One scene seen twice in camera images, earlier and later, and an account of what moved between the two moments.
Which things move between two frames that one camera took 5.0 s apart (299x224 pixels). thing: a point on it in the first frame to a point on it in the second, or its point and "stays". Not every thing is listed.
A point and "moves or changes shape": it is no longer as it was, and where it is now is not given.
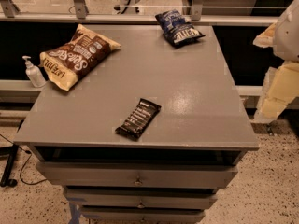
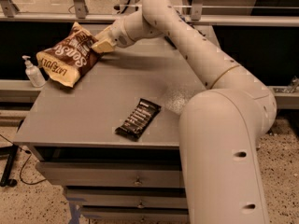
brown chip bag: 64,64 moves or changes shape
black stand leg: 11,151 stays
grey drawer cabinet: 191,148 stays
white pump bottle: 35,73 stays
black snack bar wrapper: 138,119 stays
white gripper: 289,35 to 121,33
